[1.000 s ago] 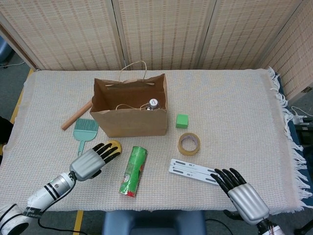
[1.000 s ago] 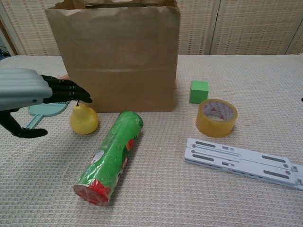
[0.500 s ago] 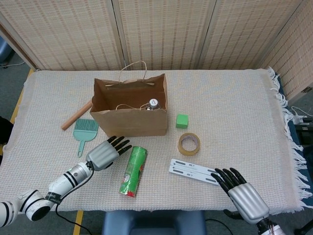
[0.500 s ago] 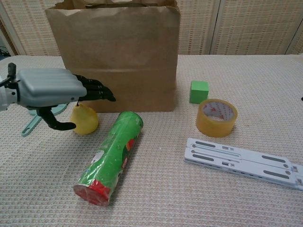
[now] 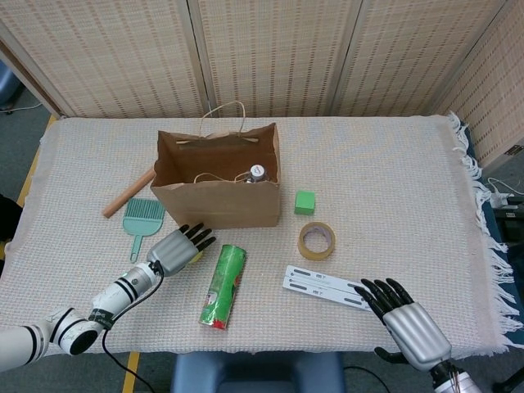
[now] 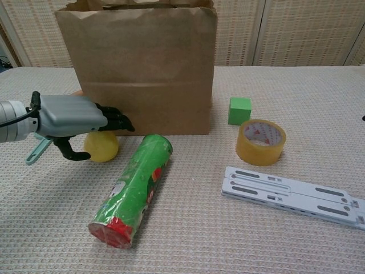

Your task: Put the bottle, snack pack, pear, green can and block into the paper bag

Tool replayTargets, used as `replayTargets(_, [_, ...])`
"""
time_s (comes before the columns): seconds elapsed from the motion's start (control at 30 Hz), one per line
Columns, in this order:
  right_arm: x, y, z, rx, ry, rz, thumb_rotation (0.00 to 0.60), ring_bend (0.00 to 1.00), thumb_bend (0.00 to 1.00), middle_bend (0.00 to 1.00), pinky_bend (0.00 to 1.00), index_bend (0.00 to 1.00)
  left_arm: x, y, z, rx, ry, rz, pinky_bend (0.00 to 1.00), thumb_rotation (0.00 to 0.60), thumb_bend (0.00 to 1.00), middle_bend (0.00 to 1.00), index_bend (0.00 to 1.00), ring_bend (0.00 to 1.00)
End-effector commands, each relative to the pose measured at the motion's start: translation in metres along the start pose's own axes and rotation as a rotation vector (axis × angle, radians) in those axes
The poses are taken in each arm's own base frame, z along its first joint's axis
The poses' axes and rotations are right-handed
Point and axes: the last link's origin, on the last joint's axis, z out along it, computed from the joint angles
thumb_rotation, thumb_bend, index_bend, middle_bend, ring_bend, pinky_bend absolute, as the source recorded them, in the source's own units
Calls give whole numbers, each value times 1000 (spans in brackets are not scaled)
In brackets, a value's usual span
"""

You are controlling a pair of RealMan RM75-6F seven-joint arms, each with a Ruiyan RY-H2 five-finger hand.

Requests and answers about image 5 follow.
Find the woven folding screen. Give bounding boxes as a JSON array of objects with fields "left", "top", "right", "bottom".
[{"left": 0, "top": 0, "right": 524, "bottom": 169}]

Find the teal small brush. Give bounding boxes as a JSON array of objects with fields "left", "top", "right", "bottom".
[{"left": 124, "top": 198, "right": 165, "bottom": 263}]

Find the beige woven tablecloth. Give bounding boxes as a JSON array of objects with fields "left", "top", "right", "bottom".
[{"left": 0, "top": 112, "right": 521, "bottom": 361}]

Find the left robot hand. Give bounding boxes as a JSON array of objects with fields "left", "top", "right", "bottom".
[{"left": 146, "top": 223, "right": 217, "bottom": 276}]

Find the wooden rod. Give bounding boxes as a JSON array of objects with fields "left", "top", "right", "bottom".
[{"left": 102, "top": 169, "right": 156, "bottom": 219}]

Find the green chip can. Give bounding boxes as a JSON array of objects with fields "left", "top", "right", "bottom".
[{"left": 198, "top": 244, "right": 248, "bottom": 330}]

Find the white power strip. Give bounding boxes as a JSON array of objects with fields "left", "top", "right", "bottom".
[{"left": 486, "top": 178, "right": 524, "bottom": 212}]

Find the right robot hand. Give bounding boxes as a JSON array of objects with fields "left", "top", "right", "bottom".
[{"left": 354, "top": 278, "right": 453, "bottom": 366}]

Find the blue chair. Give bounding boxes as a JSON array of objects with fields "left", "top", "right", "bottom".
[{"left": 169, "top": 351, "right": 345, "bottom": 393}]

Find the clear packing tape roll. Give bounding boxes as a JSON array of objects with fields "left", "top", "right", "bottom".
[{"left": 297, "top": 221, "right": 337, "bottom": 260}]

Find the green cube block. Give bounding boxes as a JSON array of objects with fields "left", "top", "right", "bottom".
[{"left": 293, "top": 190, "right": 317, "bottom": 217}]

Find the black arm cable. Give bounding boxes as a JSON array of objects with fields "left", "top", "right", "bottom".
[{"left": 101, "top": 261, "right": 165, "bottom": 393}]

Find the brown paper bag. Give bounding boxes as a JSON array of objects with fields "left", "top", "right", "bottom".
[{"left": 150, "top": 100, "right": 283, "bottom": 230}]

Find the white folding laptop stand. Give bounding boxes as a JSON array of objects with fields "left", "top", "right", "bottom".
[{"left": 282, "top": 264, "right": 376, "bottom": 313}]

